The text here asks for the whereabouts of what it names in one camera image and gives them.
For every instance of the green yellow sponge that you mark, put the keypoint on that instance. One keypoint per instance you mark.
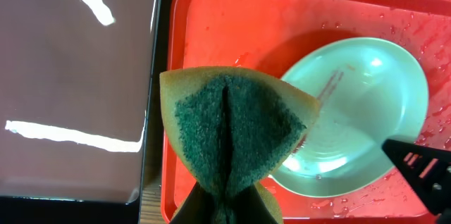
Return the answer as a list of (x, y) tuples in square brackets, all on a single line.
[(231, 127)]

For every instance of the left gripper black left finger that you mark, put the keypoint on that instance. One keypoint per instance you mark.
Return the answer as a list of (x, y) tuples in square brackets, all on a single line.
[(198, 208)]

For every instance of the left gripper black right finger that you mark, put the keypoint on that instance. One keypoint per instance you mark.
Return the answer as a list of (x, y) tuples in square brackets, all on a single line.
[(249, 206)]

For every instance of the mint green rimmed plate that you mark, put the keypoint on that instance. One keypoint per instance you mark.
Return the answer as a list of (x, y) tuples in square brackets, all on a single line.
[(370, 90)]

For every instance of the black tray with water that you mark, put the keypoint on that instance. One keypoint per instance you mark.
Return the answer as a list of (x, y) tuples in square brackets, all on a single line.
[(76, 79)]

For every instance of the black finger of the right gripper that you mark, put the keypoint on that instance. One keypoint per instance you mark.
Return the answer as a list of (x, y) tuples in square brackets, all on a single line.
[(426, 170)]

